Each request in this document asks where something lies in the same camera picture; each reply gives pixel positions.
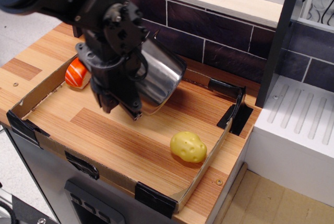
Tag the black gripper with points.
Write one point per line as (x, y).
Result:
(115, 77)

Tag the stainless steel pot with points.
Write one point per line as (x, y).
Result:
(165, 72)

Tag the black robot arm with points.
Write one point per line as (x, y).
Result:
(111, 52)

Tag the cardboard fence with black tape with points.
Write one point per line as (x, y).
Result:
(128, 154)

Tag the salmon sushi toy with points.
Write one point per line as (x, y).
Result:
(77, 75)

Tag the yellow plastic potato toy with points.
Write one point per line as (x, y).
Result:
(188, 146)

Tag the black oven control panel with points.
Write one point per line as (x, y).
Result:
(90, 209)

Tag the white dish drainer sink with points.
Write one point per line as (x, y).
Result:
(292, 141)

